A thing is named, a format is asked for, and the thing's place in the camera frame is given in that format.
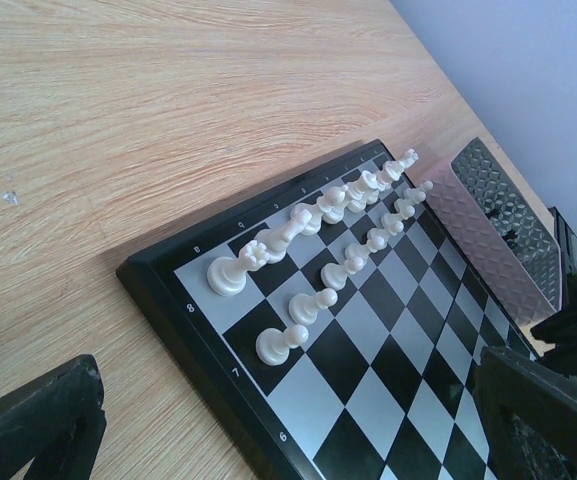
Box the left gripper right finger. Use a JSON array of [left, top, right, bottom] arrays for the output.
[[473, 347, 577, 479]]

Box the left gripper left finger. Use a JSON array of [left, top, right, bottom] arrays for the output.
[[0, 354, 107, 479]]

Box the black and silver chessboard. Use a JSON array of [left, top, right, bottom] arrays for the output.
[[117, 140, 535, 479]]

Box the pink tin with chess pieces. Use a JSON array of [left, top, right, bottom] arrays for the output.
[[427, 138, 562, 325]]

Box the white rook chess piece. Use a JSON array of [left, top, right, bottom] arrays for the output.
[[207, 240, 269, 296]]

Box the white knight chess piece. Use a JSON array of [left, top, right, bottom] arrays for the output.
[[254, 209, 312, 264]]

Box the white pawn nearest corner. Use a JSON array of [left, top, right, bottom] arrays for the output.
[[255, 324, 309, 366]]

